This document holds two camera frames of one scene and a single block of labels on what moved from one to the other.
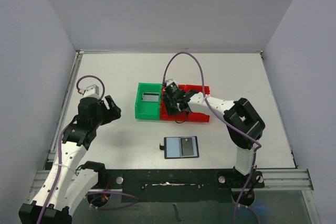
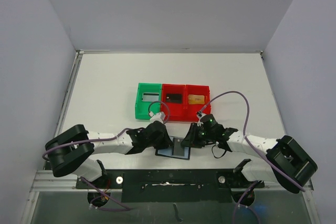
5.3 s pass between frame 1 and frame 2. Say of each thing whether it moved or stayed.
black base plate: stayed
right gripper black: moved
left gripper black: moved
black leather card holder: moved
